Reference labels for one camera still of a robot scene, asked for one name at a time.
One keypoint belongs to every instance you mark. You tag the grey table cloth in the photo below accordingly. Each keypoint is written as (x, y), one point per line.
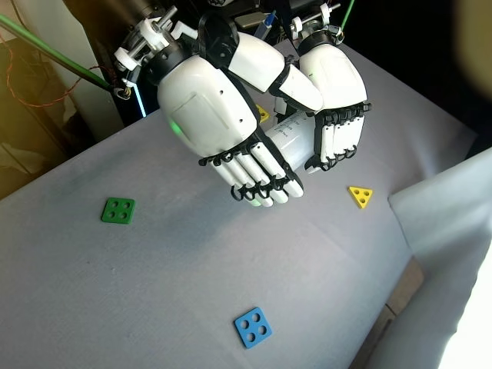
(153, 288)

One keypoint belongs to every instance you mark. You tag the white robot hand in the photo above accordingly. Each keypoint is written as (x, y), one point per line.
(338, 77)
(207, 104)

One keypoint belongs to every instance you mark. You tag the green square four-hole block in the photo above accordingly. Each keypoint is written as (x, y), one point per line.
(118, 210)

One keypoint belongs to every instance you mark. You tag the yellow triangle three-hole block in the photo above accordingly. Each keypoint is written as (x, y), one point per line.
(361, 194)

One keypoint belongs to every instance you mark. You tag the white backdrop sheet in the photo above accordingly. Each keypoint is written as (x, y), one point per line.
(453, 250)

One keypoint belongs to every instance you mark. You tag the translucent plastic measuring cup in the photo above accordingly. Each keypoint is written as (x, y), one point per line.
(292, 146)

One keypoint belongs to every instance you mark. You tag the blue square four-hole block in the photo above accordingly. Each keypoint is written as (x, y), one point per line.
(252, 327)

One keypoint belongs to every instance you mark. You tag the yellow rectangular two-hole block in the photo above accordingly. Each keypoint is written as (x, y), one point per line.
(260, 119)

